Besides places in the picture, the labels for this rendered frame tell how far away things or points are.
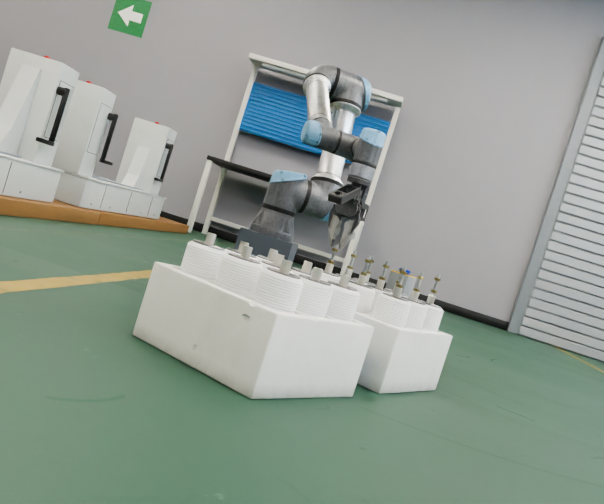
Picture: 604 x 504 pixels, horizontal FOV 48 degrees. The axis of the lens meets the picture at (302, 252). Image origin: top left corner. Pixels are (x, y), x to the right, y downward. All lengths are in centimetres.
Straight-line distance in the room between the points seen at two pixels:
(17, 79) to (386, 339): 263
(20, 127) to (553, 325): 535
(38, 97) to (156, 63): 403
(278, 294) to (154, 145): 419
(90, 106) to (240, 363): 309
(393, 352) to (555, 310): 550
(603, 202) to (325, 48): 322
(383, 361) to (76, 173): 284
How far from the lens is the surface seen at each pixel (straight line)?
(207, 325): 147
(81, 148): 430
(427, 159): 722
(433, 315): 210
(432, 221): 717
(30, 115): 387
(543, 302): 724
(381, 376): 185
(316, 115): 216
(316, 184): 232
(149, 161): 553
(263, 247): 223
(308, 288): 150
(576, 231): 731
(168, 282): 157
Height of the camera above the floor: 35
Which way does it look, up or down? 2 degrees down
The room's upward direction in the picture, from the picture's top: 18 degrees clockwise
